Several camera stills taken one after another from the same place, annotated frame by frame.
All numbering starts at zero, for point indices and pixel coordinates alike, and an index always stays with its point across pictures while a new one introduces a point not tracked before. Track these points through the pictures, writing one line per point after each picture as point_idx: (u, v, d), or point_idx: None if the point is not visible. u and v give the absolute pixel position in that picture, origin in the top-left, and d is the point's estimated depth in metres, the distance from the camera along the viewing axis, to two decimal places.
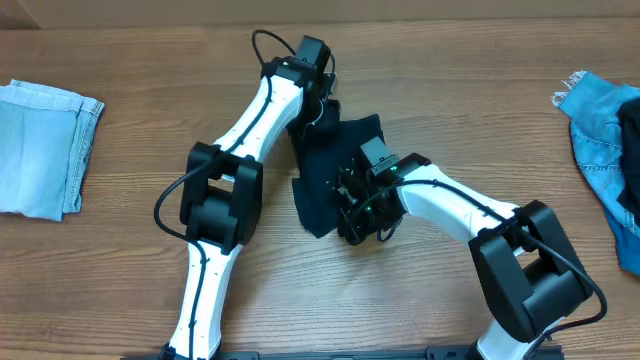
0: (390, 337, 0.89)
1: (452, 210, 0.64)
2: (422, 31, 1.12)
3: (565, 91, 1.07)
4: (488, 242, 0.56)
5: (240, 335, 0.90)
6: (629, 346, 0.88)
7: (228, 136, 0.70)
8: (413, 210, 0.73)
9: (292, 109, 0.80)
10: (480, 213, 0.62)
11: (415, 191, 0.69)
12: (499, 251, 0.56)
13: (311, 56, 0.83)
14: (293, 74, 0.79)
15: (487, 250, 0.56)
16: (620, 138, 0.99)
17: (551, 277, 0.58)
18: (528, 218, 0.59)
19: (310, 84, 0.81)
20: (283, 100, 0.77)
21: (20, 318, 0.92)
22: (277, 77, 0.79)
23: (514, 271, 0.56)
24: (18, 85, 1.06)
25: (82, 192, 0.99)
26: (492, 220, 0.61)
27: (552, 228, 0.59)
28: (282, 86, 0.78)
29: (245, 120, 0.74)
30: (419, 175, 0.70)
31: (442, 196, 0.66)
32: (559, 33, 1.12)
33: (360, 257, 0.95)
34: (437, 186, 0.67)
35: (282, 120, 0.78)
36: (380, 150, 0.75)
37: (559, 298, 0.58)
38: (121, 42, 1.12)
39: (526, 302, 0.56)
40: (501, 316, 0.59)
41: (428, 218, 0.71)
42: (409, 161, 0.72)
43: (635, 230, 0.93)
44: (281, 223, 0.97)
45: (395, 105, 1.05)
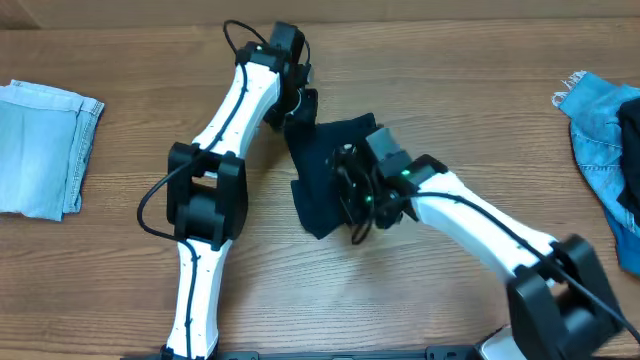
0: (390, 337, 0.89)
1: (483, 238, 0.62)
2: (422, 31, 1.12)
3: (565, 91, 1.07)
4: (526, 282, 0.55)
5: (240, 335, 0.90)
6: (630, 347, 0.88)
7: (205, 134, 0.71)
8: (426, 219, 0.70)
9: (270, 97, 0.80)
10: (513, 244, 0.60)
11: (433, 204, 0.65)
12: (538, 292, 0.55)
13: (285, 42, 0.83)
14: (267, 60, 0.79)
15: (523, 290, 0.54)
16: (620, 138, 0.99)
17: (584, 314, 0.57)
18: (566, 254, 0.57)
19: (285, 68, 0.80)
20: (259, 89, 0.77)
21: (20, 318, 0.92)
22: (252, 65, 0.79)
23: (550, 312, 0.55)
24: (18, 85, 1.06)
25: (82, 192, 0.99)
26: (526, 254, 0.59)
27: (589, 264, 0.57)
28: (257, 74, 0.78)
29: (223, 113, 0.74)
30: (433, 185, 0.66)
31: (466, 217, 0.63)
32: (559, 33, 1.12)
33: (360, 257, 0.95)
34: (459, 202, 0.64)
35: (261, 110, 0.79)
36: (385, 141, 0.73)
37: (591, 335, 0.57)
38: (121, 42, 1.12)
39: (561, 344, 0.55)
40: (530, 350, 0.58)
41: (446, 231, 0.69)
42: (423, 165, 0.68)
43: (635, 230, 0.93)
44: (279, 223, 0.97)
45: (395, 105, 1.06)
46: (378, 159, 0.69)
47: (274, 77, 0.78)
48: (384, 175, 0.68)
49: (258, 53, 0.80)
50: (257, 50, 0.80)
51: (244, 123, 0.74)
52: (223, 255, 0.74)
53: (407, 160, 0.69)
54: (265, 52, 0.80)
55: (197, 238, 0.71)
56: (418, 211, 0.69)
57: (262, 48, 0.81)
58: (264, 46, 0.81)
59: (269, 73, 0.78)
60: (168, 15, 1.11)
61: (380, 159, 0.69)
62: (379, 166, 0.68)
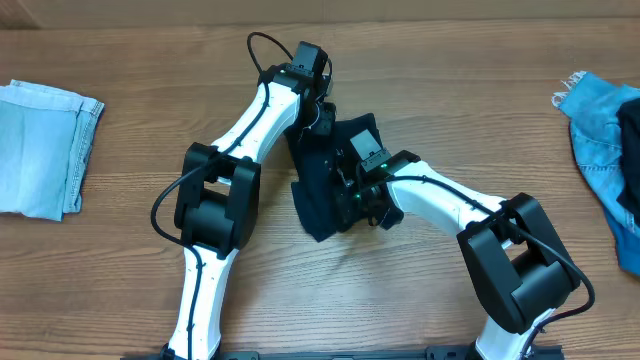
0: (391, 337, 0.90)
1: (442, 205, 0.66)
2: (422, 31, 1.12)
3: (564, 91, 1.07)
4: (476, 233, 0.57)
5: (240, 335, 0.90)
6: (630, 346, 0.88)
7: (225, 137, 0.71)
8: (403, 206, 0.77)
9: (290, 114, 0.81)
10: (467, 207, 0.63)
11: (405, 187, 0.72)
12: (487, 241, 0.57)
13: (308, 63, 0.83)
14: (289, 83, 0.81)
15: (474, 242, 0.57)
16: (620, 138, 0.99)
17: (539, 267, 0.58)
18: (514, 210, 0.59)
19: (306, 92, 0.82)
20: (280, 106, 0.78)
21: (20, 318, 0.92)
22: (275, 84, 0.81)
23: (502, 261, 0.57)
24: (18, 85, 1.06)
25: (83, 193, 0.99)
26: (479, 213, 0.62)
27: (538, 220, 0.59)
28: (279, 92, 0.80)
29: (243, 122, 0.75)
30: (408, 172, 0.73)
31: (431, 192, 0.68)
32: (559, 33, 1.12)
33: (361, 257, 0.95)
34: (426, 182, 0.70)
35: (279, 125, 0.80)
36: (370, 145, 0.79)
37: (548, 289, 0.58)
38: (121, 43, 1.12)
39: (515, 293, 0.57)
40: (492, 307, 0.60)
41: (421, 214, 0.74)
42: (399, 161, 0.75)
43: (635, 231, 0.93)
44: (281, 223, 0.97)
45: (395, 105, 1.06)
46: (362, 159, 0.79)
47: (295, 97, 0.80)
48: (367, 171, 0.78)
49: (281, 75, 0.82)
50: (280, 72, 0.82)
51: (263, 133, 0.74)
52: (228, 264, 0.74)
53: (387, 158, 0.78)
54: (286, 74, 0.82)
55: (204, 244, 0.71)
56: (395, 198, 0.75)
57: (284, 71, 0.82)
58: (287, 69, 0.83)
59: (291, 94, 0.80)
60: (168, 15, 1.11)
61: (363, 159, 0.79)
62: (365, 166, 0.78)
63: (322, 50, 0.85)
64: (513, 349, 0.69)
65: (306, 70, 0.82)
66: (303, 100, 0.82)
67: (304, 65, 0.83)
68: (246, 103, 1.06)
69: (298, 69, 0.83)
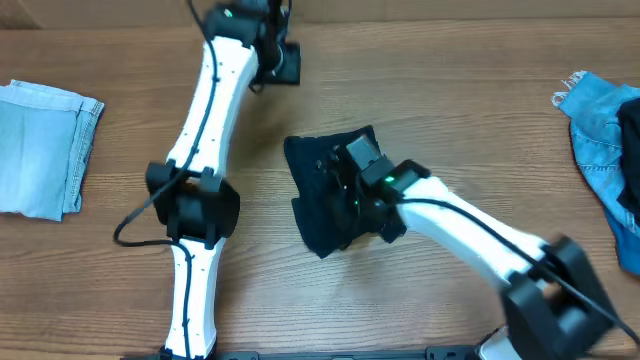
0: (391, 337, 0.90)
1: (470, 245, 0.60)
2: (423, 31, 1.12)
3: (565, 91, 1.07)
4: (520, 289, 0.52)
5: (239, 335, 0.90)
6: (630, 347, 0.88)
7: (181, 144, 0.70)
8: (413, 223, 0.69)
9: (246, 76, 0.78)
10: (502, 249, 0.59)
11: (419, 210, 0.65)
12: (531, 295, 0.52)
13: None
14: (242, 18, 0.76)
15: (518, 298, 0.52)
16: (620, 138, 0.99)
17: (578, 314, 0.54)
18: (557, 256, 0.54)
19: (264, 26, 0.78)
20: (231, 74, 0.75)
21: (20, 318, 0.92)
22: (221, 39, 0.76)
23: (544, 311, 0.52)
24: (18, 85, 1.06)
25: (82, 192, 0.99)
26: (518, 260, 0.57)
27: (582, 267, 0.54)
28: (226, 55, 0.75)
29: (195, 116, 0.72)
30: (419, 190, 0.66)
31: (454, 224, 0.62)
32: (559, 33, 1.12)
33: (361, 257, 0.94)
34: (444, 208, 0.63)
35: (237, 95, 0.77)
36: (367, 154, 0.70)
37: (586, 336, 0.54)
38: (121, 43, 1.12)
39: (558, 347, 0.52)
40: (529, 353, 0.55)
41: (429, 234, 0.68)
42: (404, 170, 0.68)
43: (635, 230, 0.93)
44: (279, 223, 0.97)
45: (395, 106, 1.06)
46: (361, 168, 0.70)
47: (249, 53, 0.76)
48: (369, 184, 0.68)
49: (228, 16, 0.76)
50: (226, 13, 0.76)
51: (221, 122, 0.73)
52: (217, 253, 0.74)
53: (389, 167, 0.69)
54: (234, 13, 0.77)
55: (191, 237, 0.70)
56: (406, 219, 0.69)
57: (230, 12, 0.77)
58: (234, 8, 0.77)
59: (242, 50, 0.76)
60: (168, 15, 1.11)
61: (362, 168, 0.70)
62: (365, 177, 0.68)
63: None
64: None
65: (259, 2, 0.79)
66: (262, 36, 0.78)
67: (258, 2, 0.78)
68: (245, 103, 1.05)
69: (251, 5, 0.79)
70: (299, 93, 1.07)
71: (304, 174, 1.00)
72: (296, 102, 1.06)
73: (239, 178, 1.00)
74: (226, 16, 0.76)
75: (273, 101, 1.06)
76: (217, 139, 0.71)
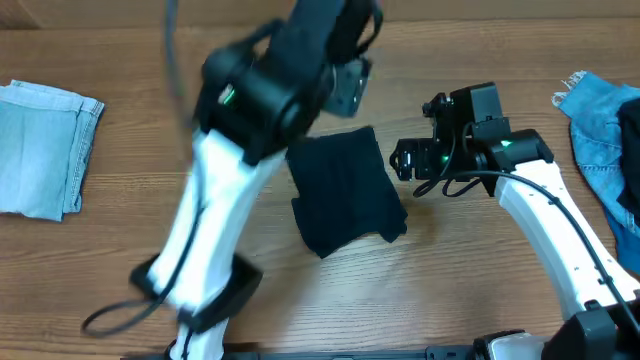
0: (391, 337, 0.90)
1: (561, 251, 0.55)
2: (423, 31, 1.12)
3: (565, 91, 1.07)
4: (599, 326, 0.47)
5: (240, 336, 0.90)
6: None
7: (159, 268, 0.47)
8: (504, 201, 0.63)
9: (248, 197, 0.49)
10: (596, 276, 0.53)
11: (522, 196, 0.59)
12: (603, 330, 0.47)
13: (316, 32, 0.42)
14: (259, 96, 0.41)
15: (590, 332, 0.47)
16: (620, 139, 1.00)
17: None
18: None
19: (294, 108, 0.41)
20: (218, 203, 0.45)
21: (20, 318, 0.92)
22: (214, 129, 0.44)
23: (605, 349, 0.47)
24: (18, 85, 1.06)
25: (82, 193, 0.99)
26: (607, 294, 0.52)
27: None
28: (216, 168, 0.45)
29: (176, 241, 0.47)
30: (524, 151, 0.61)
31: (555, 229, 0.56)
32: (559, 33, 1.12)
33: (361, 258, 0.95)
34: (554, 203, 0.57)
35: (234, 217, 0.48)
36: (490, 107, 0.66)
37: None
38: (121, 43, 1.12)
39: None
40: None
41: (517, 218, 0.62)
42: (526, 139, 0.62)
43: (635, 230, 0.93)
44: (280, 224, 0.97)
45: (396, 106, 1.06)
46: (475, 119, 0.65)
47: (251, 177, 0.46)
48: (477, 139, 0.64)
49: (228, 95, 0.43)
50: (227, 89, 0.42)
51: (200, 278, 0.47)
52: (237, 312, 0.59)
53: (506, 129, 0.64)
54: (240, 90, 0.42)
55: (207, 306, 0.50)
56: (496, 185, 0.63)
57: (233, 94, 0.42)
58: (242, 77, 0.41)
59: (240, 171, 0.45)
60: None
61: (476, 120, 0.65)
62: (476, 127, 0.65)
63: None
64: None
65: (307, 47, 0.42)
66: (289, 124, 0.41)
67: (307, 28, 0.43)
68: None
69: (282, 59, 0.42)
70: None
71: (302, 169, 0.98)
72: None
73: None
74: (222, 100, 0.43)
75: None
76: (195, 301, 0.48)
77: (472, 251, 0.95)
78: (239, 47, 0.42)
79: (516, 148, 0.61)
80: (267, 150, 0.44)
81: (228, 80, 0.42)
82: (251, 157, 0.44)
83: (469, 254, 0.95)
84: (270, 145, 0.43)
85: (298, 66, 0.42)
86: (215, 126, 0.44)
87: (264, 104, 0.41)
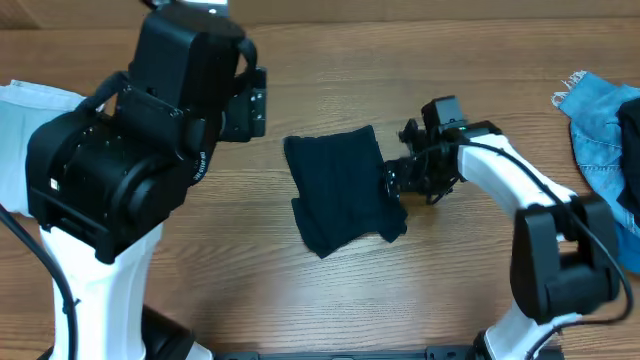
0: (391, 337, 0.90)
1: (507, 178, 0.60)
2: (422, 31, 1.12)
3: (565, 91, 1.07)
4: (536, 213, 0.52)
5: (240, 335, 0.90)
6: (629, 346, 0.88)
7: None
8: (466, 173, 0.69)
9: (128, 278, 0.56)
10: (535, 190, 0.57)
11: (479, 155, 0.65)
12: (544, 226, 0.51)
13: (167, 90, 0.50)
14: (101, 178, 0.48)
15: (531, 220, 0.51)
16: (620, 139, 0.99)
17: (583, 268, 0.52)
18: (582, 205, 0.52)
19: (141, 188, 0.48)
20: (92, 293, 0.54)
21: (20, 318, 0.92)
22: (61, 238, 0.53)
23: (549, 244, 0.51)
24: (18, 85, 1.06)
25: None
26: (546, 198, 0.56)
27: (605, 224, 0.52)
28: (73, 260, 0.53)
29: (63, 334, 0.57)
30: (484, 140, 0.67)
31: (502, 166, 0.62)
32: (559, 33, 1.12)
33: (361, 258, 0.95)
34: (501, 155, 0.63)
35: (120, 295, 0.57)
36: (454, 113, 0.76)
37: (585, 292, 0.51)
38: (121, 43, 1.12)
39: (550, 282, 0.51)
40: (521, 291, 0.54)
41: (479, 184, 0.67)
42: (480, 128, 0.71)
43: (635, 231, 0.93)
44: (281, 223, 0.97)
45: (395, 106, 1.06)
46: (440, 122, 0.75)
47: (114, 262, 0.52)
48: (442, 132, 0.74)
49: (56, 185, 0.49)
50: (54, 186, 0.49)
51: (98, 353, 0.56)
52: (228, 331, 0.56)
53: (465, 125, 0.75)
54: (76, 175, 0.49)
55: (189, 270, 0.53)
56: (461, 163, 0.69)
57: (66, 180, 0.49)
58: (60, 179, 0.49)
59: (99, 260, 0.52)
60: None
61: (442, 122, 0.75)
62: (440, 128, 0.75)
63: (197, 31, 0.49)
64: (526, 341, 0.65)
65: (165, 108, 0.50)
66: (136, 205, 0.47)
67: (156, 86, 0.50)
68: None
69: (138, 130, 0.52)
70: (300, 93, 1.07)
71: (304, 172, 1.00)
72: (296, 102, 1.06)
73: (236, 180, 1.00)
74: (54, 188, 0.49)
75: (272, 101, 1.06)
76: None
77: (472, 251, 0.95)
78: (74, 138, 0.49)
79: (471, 133, 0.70)
80: (124, 232, 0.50)
81: (53, 175, 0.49)
82: (103, 253, 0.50)
83: (469, 254, 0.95)
84: (125, 229, 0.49)
85: (150, 127, 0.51)
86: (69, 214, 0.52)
87: (105, 183, 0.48)
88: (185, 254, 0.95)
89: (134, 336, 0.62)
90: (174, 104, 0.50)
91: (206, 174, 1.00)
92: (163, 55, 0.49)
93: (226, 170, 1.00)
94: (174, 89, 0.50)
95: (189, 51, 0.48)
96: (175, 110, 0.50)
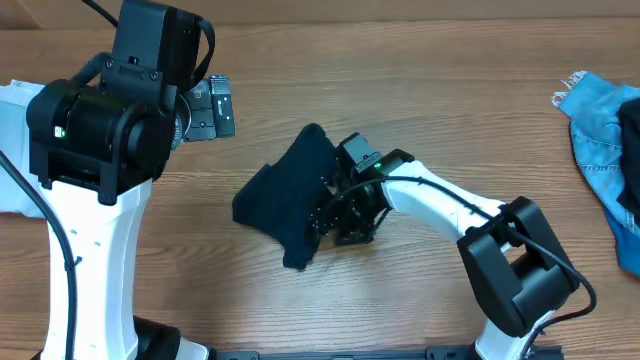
0: (391, 337, 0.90)
1: (438, 207, 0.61)
2: (423, 31, 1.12)
3: (565, 91, 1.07)
4: (476, 241, 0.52)
5: (240, 336, 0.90)
6: (629, 346, 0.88)
7: (52, 343, 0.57)
8: (399, 206, 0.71)
9: (126, 232, 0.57)
10: (465, 210, 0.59)
11: (401, 188, 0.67)
12: (486, 247, 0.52)
13: (148, 56, 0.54)
14: (97, 130, 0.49)
15: (475, 249, 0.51)
16: (620, 138, 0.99)
17: (539, 271, 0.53)
18: (513, 213, 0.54)
19: (136, 130, 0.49)
20: (95, 248, 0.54)
21: (21, 318, 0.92)
22: (59, 188, 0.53)
23: (502, 263, 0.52)
24: (18, 85, 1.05)
25: None
26: (477, 218, 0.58)
27: (539, 224, 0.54)
28: (72, 215, 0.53)
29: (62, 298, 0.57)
30: (402, 173, 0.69)
31: (427, 194, 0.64)
32: (559, 33, 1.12)
33: (360, 258, 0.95)
34: (422, 183, 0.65)
35: (120, 253, 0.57)
36: (364, 149, 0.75)
37: (548, 294, 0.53)
38: None
39: (515, 299, 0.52)
40: (492, 310, 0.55)
41: (414, 214, 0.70)
42: (392, 159, 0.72)
43: (635, 231, 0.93)
44: (282, 222, 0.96)
45: (395, 106, 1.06)
46: (355, 164, 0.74)
47: (117, 207, 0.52)
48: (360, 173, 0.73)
49: (60, 133, 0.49)
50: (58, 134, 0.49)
51: (99, 316, 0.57)
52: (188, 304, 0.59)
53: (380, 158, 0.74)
54: (77, 126, 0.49)
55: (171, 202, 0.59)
56: (390, 198, 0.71)
57: (68, 131, 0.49)
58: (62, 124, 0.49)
59: (103, 205, 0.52)
60: None
61: (357, 163, 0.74)
62: (357, 168, 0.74)
63: (168, 7, 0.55)
64: (515, 347, 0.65)
65: (149, 71, 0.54)
66: (135, 149, 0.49)
67: (138, 56, 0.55)
68: (245, 104, 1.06)
69: (125, 89, 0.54)
70: (299, 93, 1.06)
71: (304, 174, 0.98)
72: (296, 102, 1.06)
73: (237, 180, 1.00)
74: (58, 137, 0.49)
75: (272, 101, 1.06)
76: (99, 343, 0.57)
77: None
78: (68, 92, 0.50)
79: (387, 167, 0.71)
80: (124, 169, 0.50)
81: (57, 121, 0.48)
82: (107, 193, 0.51)
83: None
84: (126, 170, 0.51)
85: (137, 89, 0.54)
86: (70, 170, 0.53)
87: (105, 131, 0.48)
88: (185, 253, 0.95)
89: (129, 308, 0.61)
90: (154, 67, 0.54)
91: (207, 174, 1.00)
92: (139, 27, 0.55)
93: (226, 170, 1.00)
94: (154, 54, 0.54)
95: (162, 23, 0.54)
96: (157, 72, 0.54)
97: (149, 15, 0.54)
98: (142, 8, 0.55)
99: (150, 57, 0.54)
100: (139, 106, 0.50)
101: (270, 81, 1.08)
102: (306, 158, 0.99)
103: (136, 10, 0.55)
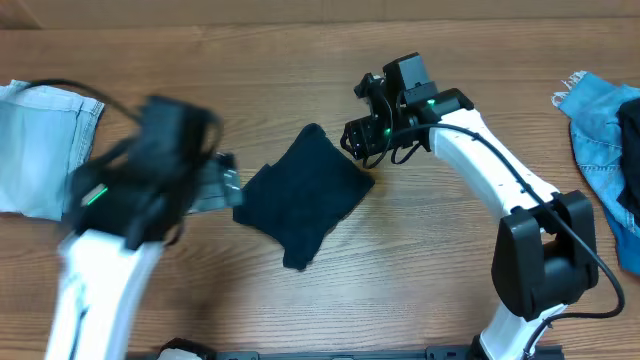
0: (391, 337, 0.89)
1: (489, 177, 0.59)
2: (423, 31, 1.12)
3: (565, 91, 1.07)
4: (521, 221, 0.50)
5: (239, 336, 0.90)
6: (630, 346, 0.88)
7: None
8: (439, 152, 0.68)
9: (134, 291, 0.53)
10: (518, 188, 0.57)
11: (450, 139, 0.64)
12: (533, 233, 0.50)
13: (163, 138, 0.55)
14: (128, 200, 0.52)
15: (518, 230, 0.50)
16: (620, 139, 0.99)
17: (563, 264, 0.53)
18: (565, 206, 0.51)
19: (161, 202, 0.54)
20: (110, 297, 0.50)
21: (20, 318, 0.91)
22: (86, 241, 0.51)
23: (537, 251, 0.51)
24: (18, 85, 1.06)
25: None
26: (528, 199, 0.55)
27: (584, 223, 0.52)
28: (96, 269, 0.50)
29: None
30: (456, 117, 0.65)
31: (480, 158, 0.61)
32: (559, 33, 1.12)
33: (361, 258, 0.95)
34: (476, 140, 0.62)
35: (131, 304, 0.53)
36: (419, 75, 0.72)
37: (565, 286, 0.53)
38: (121, 42, 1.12)
39: (534, 287, 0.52)
40: (506, 289, 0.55)
41: (454, 167, 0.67)
42: (448, 97, 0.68)
43: (635, 231, 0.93)
44: (289, 216, 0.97)
45: None
46: (405, 87, 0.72)
47: (137, 255, 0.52)
48: (409, 102, 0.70)
49: (92, 196, 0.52)
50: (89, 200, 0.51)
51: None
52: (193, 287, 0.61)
53: (433, 92, 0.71)
54: (114, 198, 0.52)
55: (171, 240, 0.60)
56: (432, 142, 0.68)
57: (100, 196, 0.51)
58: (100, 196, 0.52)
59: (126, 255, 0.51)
60: (171, 15, 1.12)
61: (407, 87, 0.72)
62: (407, 94, 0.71)
63: (179, 102, 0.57)
64: (518, 341, 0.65)
65: (162, 154, 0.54)
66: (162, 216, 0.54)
67: (155, 139, 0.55)
68: (245, 103, 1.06)
69: (140, 167, 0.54)
70: (299, 93, 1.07)
71: (304, 174, 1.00)
72: (295, 102, 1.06)
73: None
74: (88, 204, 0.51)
75: (272, 100, 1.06)
76: None
77: (472, 251, 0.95)
78: (103, 166, 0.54)
79: (440, 107, 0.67)
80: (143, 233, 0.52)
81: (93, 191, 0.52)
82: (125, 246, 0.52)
83: (470, 254, 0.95)
84: (145, 235, 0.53)
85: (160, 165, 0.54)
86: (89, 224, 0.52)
87: (136, 203, 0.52)
88: (186, 254, 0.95)
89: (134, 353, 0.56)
90: (169, 151, 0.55)
91: None
92: (155, 117, 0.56)
93: None
94: (169, 140, 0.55)
95: (178, 119, 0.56)
96: (172, 155, 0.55)
97: (167, 112, 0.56)
98: (154, 103, 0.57)
99: (167, 139, 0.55)
100: (164, 182, 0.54)
101: (270, 81, 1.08)
102: (310, 158, 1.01)
103: (150, 105, 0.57)
